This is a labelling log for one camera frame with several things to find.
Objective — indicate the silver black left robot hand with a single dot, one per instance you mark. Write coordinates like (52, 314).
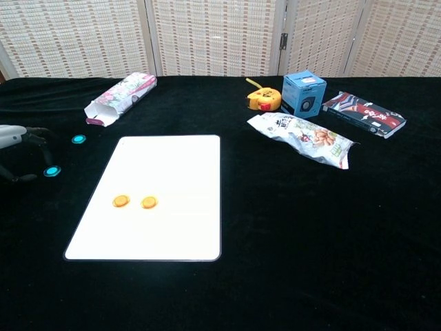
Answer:
(12, 137)

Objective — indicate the teal disc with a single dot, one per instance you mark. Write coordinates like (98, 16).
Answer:
(52, 171)
(78, 139)

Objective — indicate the orange disc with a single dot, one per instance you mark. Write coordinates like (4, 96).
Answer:
(121, 201)
(149, 202)

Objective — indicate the white rectangular board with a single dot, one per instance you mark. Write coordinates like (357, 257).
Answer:
(172, 224)

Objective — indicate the woven folding screen panel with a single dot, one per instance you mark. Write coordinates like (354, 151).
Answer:
(215, 38)
(399, 38)
(320, 38)
(72, 38)

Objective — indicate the floral pink paper box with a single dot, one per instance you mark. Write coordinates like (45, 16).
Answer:
(120, 94)

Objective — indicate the yellow tape measure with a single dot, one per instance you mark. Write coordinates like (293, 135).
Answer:
(264, 99)

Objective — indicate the black velvet tablecloth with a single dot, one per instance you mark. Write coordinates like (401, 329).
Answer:
(275, 224)

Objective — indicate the metal screen hinge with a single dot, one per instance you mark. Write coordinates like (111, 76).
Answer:
(283, 41)

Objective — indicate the silver snack bag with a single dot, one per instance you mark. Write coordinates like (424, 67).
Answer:
(303, 136)

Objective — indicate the blue speaker carton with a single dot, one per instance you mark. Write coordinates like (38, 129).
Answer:
(303, 94)

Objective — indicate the dark box with red print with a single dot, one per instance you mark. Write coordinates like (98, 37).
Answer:
(365, 113)

